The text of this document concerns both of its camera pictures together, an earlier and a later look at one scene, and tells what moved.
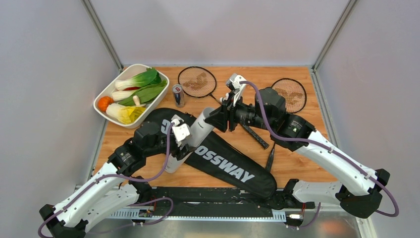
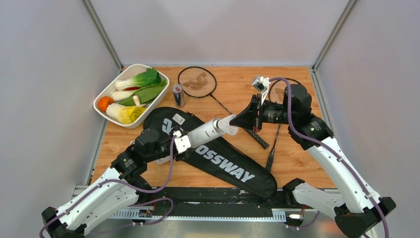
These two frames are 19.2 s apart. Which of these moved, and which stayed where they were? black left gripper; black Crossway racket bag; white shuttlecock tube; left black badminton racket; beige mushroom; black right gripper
Moved: white shuttlecock tube; black right gripper
Stayed: black left gripper; left black badminton racket; beige mushroom; black Crossway racket bag
